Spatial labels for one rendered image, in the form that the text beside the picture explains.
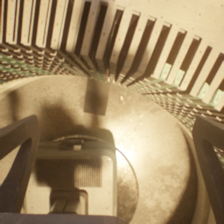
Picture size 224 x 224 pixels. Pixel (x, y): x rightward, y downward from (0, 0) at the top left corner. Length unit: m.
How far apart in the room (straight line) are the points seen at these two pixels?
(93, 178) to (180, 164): 0.65
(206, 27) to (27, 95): 1.27
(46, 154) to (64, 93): 0.44
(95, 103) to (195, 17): 1.04
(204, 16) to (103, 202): 1.05
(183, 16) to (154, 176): 1.27
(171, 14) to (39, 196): 1.12
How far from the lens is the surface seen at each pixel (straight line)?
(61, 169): 1.17
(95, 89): 1.27
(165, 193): 1.57
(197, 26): 0.34
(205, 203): 1.55
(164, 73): 0.31
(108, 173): 1.15
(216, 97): 0.34
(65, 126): 1.41
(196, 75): 0.35
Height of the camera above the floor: 1.36
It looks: 85 degrees down
